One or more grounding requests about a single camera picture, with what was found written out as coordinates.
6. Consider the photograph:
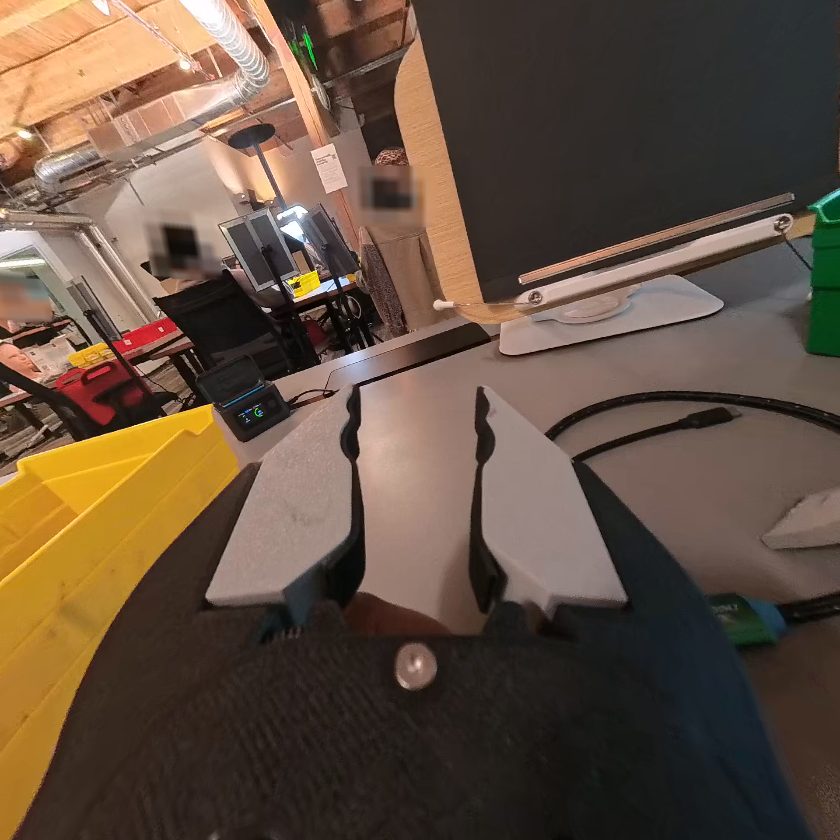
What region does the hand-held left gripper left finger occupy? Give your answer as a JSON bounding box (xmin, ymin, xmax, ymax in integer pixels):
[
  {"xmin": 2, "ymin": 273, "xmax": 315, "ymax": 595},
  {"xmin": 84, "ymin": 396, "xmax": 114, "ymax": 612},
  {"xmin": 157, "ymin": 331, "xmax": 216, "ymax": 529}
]
[{"xmin": 205, "ymin": 385, "xmax": 366, "ymax": 609}]

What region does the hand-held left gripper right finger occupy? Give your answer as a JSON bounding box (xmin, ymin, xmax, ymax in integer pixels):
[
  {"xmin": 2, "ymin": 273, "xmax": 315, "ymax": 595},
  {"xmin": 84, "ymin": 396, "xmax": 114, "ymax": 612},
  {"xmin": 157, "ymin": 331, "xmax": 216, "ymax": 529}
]
[{"xmin": 470, "ymin": 386, "xmax": 628, "ymax": 619}]

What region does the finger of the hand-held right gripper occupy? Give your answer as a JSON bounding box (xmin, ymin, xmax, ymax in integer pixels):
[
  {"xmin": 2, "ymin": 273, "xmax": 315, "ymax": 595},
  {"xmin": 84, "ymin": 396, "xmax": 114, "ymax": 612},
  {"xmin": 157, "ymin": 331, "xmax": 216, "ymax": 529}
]
[{"xmin": 761, "ymin": 492, "xmax": 840, "ymax": 551}]

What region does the green plug hdmi cable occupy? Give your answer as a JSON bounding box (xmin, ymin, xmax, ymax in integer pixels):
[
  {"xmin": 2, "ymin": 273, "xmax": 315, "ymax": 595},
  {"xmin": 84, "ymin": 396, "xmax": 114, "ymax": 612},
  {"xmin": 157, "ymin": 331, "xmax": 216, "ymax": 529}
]
[
  {"xmin": 545, "ymin": 390, "xmax": 840, "ymax": 442},
  {"xmin": 709, "ymin": 594, "xmax": 840, "ymax": 649}
]

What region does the black charger with screen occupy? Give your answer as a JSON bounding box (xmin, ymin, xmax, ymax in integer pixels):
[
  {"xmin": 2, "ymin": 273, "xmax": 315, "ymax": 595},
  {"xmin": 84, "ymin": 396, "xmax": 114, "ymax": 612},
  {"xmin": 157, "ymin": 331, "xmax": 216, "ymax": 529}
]
[{"xmin": 197, "ymin": 356, "xmax": 286, "ymax": 442}]

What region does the yellow plastic bin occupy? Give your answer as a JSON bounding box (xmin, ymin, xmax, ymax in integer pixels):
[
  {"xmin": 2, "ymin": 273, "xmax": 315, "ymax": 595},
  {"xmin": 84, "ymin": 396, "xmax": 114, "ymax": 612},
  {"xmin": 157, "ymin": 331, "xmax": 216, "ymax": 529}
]
[{"xmin": 0, "ymin": 403, "xmax": 240, "ymax": 840}]

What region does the black office chair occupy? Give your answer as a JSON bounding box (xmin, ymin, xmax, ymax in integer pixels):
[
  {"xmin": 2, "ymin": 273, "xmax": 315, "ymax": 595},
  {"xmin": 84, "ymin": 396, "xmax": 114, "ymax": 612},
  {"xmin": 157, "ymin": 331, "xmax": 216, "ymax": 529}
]
[{"xmin": 153, "ymin": 270, "xmax": 299, "ymax": 398}]

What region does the white monitor stand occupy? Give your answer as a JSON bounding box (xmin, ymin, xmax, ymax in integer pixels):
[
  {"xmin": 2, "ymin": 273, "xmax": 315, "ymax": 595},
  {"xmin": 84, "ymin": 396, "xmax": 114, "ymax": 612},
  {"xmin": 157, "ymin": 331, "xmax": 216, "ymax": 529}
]
[{"xmin": 499, "ymin": 213, "xmax": 796, "ymax": 357}]

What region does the red bag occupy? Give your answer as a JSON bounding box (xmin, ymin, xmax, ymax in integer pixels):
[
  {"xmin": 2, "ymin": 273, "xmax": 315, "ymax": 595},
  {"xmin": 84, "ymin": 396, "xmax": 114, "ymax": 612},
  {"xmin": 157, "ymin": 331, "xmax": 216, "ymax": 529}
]
[{"xmin": 54, "ymin": 361, "xmax": 157, "ymax": 427}]

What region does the green plastic bin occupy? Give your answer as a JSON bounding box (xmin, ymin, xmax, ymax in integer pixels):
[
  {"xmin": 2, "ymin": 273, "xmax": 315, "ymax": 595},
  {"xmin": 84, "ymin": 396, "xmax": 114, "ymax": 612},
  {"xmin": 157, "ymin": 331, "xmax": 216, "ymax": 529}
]
[{"xmin": 806, "ymin": 189, "xmax": 840, "ymax": 358}]

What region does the red box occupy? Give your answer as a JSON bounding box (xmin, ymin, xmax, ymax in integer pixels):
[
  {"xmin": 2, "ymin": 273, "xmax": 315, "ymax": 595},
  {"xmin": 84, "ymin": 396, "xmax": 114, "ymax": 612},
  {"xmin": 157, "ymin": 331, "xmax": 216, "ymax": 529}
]
[{"xmin": 110, "ymin": 318, "xmax": 179, "ymax": 357}]

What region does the light panel on stand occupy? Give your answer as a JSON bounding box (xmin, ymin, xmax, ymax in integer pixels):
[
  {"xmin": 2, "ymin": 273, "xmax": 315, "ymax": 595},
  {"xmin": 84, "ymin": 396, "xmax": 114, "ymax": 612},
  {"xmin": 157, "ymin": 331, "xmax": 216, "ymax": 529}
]
[
  {"xmin": 298, "ymin": 203, "xmax": 360, "ymax": 277},
  {"xmin": 218, "ymin": 209, "xmax": 301, "ymax": 294}
]

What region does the rounded wooden panel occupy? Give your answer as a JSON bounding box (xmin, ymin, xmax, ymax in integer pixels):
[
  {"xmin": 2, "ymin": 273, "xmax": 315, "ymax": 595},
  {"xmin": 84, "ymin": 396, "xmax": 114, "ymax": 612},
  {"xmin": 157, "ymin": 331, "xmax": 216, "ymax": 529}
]
[{"xmin": 395, "ymin": 36, "xmax": 503, "ymax": 324}]

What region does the white paper sign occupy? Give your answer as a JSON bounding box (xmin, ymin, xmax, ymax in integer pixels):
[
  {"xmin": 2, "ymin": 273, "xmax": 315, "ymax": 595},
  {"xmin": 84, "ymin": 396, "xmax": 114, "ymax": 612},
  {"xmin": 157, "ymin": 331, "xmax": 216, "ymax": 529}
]
[{"xmin": 310, "ymin": 142, "xmax": 347, "ymax": 194}]

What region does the black floor lamp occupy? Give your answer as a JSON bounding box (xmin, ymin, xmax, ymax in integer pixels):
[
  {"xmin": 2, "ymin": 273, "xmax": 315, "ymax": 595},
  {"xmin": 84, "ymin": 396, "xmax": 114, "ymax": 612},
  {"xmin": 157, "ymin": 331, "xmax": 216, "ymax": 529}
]
[{"xmin": 227, "ymin": 122, "xmax": 290, "ymax": 212}]

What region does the dark computer monitor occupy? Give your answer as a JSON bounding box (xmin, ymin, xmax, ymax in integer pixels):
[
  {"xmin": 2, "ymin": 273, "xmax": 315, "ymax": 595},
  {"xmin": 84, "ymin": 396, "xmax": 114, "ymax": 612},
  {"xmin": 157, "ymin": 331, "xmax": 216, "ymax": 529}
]
[{"xmin": 413, "ymin": 0, "xmax": 840, "ymax": 304}]

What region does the black usb-c cable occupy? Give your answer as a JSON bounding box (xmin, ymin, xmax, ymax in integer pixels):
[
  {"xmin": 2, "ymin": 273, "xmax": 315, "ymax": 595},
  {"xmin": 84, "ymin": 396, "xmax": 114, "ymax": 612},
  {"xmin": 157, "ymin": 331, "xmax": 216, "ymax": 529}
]
[{"xmin": 571, "ymin": 407, "xmax": 742, "ymax": 462}]

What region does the silver ventilation duct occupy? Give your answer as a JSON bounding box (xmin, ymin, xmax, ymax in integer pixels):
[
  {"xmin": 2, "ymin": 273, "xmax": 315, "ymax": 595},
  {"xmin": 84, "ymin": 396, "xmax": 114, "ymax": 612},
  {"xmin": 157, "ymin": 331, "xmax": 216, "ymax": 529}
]
[{"xmin": 33, "ymin": 0, "xmax": 271, "ymax": 193}]

